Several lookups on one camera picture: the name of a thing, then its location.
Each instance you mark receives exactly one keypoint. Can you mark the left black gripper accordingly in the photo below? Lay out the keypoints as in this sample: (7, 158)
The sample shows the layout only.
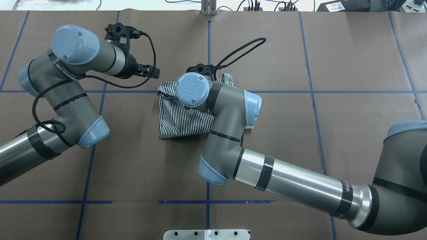
(130, 67)

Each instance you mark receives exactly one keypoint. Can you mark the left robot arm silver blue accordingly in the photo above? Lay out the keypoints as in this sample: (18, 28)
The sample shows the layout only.
(64, 114)

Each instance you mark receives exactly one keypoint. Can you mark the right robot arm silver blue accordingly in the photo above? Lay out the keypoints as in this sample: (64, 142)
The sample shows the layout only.
(358, 158)

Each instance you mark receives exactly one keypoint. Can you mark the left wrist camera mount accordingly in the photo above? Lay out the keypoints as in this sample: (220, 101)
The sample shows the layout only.
(120, 35)

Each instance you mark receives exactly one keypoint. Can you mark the white central mounting post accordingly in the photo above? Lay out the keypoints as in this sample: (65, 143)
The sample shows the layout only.
(208, 234)

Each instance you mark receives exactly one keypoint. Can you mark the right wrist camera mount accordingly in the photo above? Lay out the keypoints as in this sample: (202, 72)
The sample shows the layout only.
(203, 69)

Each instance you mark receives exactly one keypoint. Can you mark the striped polo shirt white collar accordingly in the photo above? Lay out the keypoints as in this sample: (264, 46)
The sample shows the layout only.
(177, 120)

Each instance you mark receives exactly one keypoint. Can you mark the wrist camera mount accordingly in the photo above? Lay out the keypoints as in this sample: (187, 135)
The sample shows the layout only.
(203, 69)
(120, 35)

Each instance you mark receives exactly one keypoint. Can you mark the usb hub orange far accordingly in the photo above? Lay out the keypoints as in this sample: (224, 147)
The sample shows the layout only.
(253, 6)

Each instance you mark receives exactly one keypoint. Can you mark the aluminium frame post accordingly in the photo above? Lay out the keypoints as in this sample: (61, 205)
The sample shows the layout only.
(208, 7)

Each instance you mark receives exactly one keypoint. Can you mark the black box white label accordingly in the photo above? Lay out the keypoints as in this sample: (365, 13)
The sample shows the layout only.
(345, 6)

